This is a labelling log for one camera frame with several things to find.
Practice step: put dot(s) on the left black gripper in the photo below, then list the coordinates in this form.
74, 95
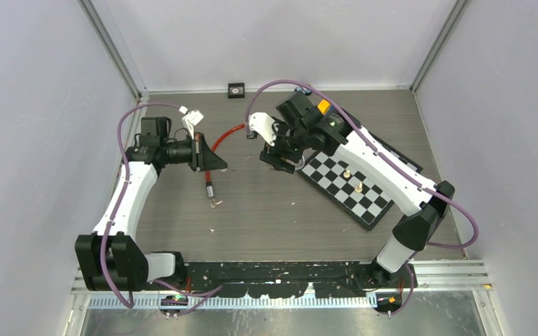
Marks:
202, 157

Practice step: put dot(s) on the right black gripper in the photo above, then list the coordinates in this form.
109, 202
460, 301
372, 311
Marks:
274, 159

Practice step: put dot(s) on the red cable lock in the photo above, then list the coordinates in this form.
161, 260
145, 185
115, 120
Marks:
208, 178

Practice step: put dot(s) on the silver key bunch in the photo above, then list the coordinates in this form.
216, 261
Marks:
215, 203

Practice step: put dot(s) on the large brass padlock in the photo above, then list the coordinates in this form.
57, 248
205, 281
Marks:
300, 164

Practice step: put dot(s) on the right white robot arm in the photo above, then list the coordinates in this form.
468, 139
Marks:
329, 129

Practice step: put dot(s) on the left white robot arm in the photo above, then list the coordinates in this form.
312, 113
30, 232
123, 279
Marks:
110, 255

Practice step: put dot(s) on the yellow blue toy car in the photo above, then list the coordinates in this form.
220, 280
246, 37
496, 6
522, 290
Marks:
324, 106

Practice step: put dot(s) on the black square box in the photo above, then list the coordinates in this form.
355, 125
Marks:
236, 91

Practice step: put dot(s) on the small blue toy car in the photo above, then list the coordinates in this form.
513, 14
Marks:
305, 90

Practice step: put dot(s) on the black white chessboard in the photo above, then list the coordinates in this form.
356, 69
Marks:
354, 193

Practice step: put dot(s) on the cream chess piece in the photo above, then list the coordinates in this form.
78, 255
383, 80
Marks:
359, 187

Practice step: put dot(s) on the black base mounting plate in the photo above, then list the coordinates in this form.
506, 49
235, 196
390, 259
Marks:
277, 280

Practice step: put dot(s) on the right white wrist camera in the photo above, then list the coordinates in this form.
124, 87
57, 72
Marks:
262, 124

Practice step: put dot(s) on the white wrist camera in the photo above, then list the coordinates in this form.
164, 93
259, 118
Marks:
190, 119
262, 124

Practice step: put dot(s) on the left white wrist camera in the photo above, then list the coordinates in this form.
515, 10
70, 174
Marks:
190, 119

